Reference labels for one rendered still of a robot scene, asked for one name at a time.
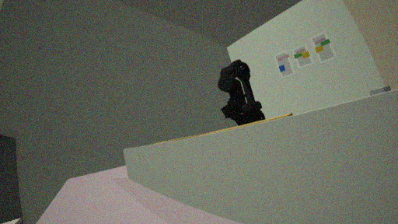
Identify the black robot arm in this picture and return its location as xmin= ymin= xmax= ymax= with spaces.
xmin=218 ymin=60 xmax=265 ymax=123

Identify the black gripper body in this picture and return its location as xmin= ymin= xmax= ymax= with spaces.
xmin=225 ymin=92 xmax=262 ymax=119

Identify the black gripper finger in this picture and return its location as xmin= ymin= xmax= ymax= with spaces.
xmin=230 ymin=116 xmax=244 ymax=126
xmin=239 ymin=111 xmax=255 ymax=124

